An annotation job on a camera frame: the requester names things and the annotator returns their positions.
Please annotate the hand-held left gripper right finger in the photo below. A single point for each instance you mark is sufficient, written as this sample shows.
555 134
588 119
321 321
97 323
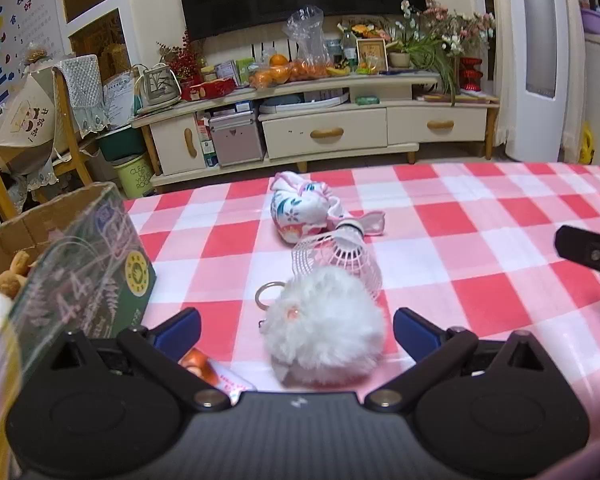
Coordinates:
415 327

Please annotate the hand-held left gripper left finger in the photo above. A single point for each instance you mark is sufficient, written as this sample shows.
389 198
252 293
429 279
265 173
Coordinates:
180 325

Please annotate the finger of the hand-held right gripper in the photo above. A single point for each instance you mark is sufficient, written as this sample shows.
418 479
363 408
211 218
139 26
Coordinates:
585 250

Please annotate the printed cardboard box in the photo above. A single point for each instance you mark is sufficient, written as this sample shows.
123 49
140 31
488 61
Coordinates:
105 270

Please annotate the brown plush toy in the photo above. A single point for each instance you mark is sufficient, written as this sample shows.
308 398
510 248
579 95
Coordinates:
12 275

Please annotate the colourful snack packet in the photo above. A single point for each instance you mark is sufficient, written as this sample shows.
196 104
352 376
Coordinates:
225 382

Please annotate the red checkered tablecloth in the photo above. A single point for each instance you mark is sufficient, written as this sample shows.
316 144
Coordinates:
480 270

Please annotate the white badminton shuttlecock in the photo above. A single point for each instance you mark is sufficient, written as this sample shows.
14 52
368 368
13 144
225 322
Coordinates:
350 260

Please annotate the yellow plastic item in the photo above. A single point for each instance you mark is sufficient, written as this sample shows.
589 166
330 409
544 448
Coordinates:
587 145

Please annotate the light green bin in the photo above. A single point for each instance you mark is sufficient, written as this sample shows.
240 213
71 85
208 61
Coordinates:
135 177

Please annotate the floral cloth pouch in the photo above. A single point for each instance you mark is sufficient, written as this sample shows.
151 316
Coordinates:
300 210

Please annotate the cream television stand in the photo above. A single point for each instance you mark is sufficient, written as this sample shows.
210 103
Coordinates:
172 140

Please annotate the dark green bucket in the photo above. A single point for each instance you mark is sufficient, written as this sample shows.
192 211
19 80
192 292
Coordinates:
120 142

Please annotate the silver case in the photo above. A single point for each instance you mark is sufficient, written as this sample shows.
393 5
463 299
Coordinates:
237 140

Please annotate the narrow cream drawer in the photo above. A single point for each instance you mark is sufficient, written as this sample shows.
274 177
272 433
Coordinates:
410 125

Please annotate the wooden chair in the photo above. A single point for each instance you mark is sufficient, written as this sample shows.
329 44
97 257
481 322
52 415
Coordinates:
72 150

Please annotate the red vase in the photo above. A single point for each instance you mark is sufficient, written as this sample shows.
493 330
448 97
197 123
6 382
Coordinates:
470 74

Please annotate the white standing air conditioner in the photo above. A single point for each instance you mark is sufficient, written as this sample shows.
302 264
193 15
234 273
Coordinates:
540 35

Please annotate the wide cream drawer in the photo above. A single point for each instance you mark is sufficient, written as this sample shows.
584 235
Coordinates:
290 132

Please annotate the small green box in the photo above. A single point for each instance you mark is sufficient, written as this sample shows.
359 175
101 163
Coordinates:
367 100

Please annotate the red gift box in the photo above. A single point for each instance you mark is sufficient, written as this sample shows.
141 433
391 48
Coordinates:
207 90

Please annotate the lace chair cover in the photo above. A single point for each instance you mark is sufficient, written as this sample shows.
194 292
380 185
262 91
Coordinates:
82 90

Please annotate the green potted plant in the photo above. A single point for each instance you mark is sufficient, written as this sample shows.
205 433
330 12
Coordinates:
420 50

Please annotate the artificial flower bouquet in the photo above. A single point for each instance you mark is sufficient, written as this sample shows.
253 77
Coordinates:
455 20

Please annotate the red berry branch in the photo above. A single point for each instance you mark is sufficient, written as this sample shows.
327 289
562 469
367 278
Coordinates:
180 57

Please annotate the bunch of bananas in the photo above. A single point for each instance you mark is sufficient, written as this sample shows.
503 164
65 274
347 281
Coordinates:
337 71

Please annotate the pile of oranges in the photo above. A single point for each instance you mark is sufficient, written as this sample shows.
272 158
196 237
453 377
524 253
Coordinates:
280 74

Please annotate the green bottle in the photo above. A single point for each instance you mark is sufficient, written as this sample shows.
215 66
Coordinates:
349 52

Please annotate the clear plastic bag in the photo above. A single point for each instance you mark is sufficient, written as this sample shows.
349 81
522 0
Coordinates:
307 35

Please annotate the wooden picture frame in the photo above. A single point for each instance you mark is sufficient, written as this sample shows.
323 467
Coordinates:
371 55

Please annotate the wall sticker chart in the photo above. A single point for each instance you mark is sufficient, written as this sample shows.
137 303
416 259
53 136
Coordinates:
10 40

